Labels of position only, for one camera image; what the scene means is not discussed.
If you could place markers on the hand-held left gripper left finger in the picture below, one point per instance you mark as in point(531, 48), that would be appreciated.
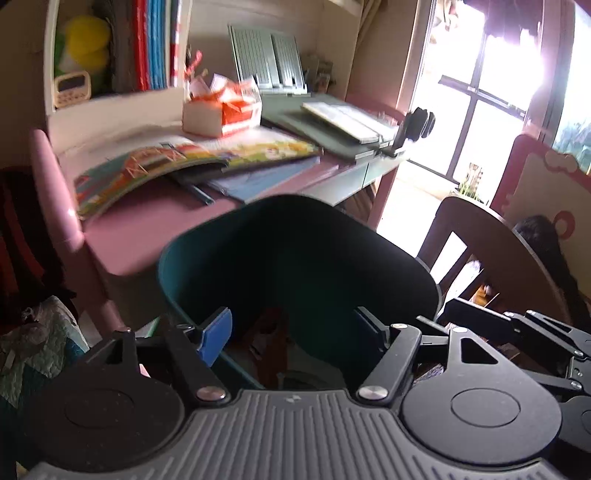
point(214, 337)

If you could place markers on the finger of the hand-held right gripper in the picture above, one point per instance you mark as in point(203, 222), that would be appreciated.
point(480, 321)
point(558, 374)

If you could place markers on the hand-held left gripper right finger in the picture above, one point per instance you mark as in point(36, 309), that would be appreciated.
point(374, 334)

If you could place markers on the dark green trash bin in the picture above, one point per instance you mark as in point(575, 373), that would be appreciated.
point(300, 258)

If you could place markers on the dark wooden chair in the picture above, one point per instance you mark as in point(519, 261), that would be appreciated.
point(498, 240)

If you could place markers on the pink desk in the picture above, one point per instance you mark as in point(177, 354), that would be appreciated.
point(138, 230)

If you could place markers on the potted plant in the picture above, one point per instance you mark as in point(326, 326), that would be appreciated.
point(471, 184)

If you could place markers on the dark blue pen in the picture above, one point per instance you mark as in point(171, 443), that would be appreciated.
point(198, 194)

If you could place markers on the pink white board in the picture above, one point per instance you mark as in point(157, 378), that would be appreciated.
point(545, 184)

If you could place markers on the blue notebook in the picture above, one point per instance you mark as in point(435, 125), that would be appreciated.
point(258, 182)

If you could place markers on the teal white zigzag quilt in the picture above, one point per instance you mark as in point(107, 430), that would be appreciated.
point(37, 350)

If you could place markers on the colourful picture book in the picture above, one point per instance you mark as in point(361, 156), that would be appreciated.
point(138, 166)

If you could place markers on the black headphones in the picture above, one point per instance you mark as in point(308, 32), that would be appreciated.
point(418, 124)

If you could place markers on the light grey notebook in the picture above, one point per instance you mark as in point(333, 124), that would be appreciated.
point(341, 120)

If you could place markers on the orange white tissue box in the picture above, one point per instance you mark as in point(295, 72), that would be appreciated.
point(231, 113)

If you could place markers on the grey folder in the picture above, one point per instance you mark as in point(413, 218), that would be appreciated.
point(295, 122)

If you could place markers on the dark framed window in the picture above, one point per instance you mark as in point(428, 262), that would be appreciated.
point(475, 92)

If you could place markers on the white shelf unit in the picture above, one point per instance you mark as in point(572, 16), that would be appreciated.
point(138, 99)

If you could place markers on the small picture card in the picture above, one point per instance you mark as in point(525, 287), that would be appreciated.
point(318, 76)

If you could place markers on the grey book stand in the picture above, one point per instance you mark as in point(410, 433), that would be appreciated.
point(268, 60)

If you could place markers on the small white calculator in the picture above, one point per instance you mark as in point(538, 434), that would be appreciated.
point(71, 90)

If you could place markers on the row of books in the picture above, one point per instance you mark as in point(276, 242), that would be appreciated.
point(152, 46)

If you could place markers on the yellow plush toy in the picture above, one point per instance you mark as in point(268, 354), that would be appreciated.
point(87, 37)

